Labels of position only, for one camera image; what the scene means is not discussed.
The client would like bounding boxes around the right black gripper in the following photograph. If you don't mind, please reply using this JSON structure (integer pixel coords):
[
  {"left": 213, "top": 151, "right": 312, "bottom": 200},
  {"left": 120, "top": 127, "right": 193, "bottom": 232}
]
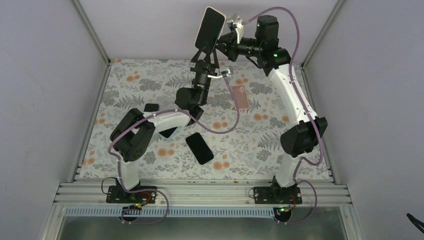
[{"left": 211, "top": 33, "right": 262, "bottom": 63}]

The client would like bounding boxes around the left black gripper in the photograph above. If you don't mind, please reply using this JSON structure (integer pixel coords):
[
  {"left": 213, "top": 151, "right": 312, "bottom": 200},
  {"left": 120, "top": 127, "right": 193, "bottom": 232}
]
[{"left": 189, "top": 42, "right": 219, "bottom": 105}]

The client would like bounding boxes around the phone with beige case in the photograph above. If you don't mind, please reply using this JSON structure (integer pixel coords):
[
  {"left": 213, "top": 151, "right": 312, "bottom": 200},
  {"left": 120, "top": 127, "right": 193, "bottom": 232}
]
[{"left": 194, "top": 6, "right": 227, "bottom": 55}]

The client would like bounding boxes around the pink phone case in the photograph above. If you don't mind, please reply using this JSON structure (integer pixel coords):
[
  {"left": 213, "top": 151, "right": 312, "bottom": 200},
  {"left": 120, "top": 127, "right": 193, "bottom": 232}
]
[{"left": 231, "top": 85, "right": 250, "bottom": 110}]

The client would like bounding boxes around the dark blue phone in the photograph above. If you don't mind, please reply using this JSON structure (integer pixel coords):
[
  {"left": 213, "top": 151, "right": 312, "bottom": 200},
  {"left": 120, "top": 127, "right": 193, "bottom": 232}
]
[{"left": 143, "top": 103, "right": 160, "bottom": 114}]

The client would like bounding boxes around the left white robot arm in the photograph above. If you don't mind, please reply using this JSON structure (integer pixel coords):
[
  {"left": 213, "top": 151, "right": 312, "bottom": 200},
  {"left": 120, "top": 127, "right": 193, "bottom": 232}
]
[{"left": 107, "top": 47, "right": 219, "bottom": 203}]

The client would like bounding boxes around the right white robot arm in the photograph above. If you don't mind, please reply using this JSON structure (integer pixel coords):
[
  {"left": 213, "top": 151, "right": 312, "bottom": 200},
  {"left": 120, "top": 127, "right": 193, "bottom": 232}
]
[{"left": 216, "top": 14, "right": 328, "bottom": 204}]

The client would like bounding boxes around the phone in light blue case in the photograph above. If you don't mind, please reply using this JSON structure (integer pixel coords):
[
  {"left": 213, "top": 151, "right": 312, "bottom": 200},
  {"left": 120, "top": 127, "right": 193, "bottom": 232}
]
[{"left": 159, "top": 127, "right": 178, "bottom": 139}]

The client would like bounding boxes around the black phone centre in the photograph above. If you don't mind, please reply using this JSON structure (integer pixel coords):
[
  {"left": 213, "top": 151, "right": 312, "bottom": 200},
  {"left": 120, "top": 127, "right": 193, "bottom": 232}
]
[{"left": 185, "top": 132, "right": 214, "bottom": 165}]

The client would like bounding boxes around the floral patterned table mat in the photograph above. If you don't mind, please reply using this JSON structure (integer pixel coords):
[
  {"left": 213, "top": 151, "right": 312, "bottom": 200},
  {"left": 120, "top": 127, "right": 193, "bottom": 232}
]
[{"left": 79, "top": 59, "right": 291, "bottom": 180}]

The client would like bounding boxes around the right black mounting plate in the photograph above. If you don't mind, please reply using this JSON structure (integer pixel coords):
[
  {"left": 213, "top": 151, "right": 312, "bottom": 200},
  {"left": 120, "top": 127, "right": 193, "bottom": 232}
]
[{"left": 247, "top": 185, "right": 303, "bottom": 205}]

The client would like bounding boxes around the black mounting plate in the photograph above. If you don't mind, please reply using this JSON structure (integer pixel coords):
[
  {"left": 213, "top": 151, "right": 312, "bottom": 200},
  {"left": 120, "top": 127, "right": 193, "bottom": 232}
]
[
  {"left": 247, "top": 185, "right": 303, "bottom": 205},
  {"left": 105, "top": 185, "right": 157, "bottom": 205}
]

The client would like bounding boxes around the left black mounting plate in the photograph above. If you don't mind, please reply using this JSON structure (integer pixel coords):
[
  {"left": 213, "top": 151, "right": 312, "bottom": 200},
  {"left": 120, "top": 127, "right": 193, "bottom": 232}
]
[{"left": 105, "top": 185, "right": 157, "bottom": 205}]

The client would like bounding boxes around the black object at corner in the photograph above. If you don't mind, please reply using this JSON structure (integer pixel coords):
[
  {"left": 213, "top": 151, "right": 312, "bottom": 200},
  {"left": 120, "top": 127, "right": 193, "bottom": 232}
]
[{"left": 406, "top": 213, "right": 424, "bottom": 233}]

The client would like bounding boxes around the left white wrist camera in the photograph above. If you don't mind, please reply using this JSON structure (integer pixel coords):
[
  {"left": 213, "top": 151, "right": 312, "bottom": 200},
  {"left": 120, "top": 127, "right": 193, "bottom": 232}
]
[{"left": 207, "top": 67, "right": 234, "bottom": 79}]

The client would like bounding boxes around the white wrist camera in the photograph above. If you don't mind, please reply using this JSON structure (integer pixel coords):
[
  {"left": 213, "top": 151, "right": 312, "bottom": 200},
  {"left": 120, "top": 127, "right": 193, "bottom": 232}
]
[
  {"left": 207, "top": 67, "right": 234, "bottom": 79},
  {"left": 226, "top": 13, "right": 244, "bottom": 44}
]

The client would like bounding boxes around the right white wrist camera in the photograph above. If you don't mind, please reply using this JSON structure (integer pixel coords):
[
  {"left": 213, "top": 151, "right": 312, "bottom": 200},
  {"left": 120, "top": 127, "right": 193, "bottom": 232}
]
[{"left": 226, "top": 13, "right": 244, "bottom": 44}]

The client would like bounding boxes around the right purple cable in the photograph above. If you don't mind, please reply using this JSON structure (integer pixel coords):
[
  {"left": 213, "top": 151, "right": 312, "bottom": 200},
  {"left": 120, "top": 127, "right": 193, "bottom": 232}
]
[{"left": 243, "top": 6, "right": 325, "bottom": 226}]

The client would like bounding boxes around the purple cable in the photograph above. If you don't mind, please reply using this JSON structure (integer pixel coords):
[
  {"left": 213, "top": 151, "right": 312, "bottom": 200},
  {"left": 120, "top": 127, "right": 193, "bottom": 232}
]
[
  {"left": 106, "top": 74, "right": 242, "bottom": 195},
  {"left": 243, "top": 6, "right": 325, "bottom": 226}
]

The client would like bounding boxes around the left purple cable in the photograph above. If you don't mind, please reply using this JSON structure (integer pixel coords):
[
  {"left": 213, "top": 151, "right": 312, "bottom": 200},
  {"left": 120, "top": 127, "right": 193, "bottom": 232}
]
[{"left": 106, "top": 74, "right": 242, "bottom": 195}]

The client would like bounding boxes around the aluminium rail base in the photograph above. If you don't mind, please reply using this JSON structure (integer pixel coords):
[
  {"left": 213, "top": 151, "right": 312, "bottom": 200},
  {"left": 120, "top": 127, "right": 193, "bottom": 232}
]
[{"left": 53, "top": 179, "right": 352, "bottom": 218}]

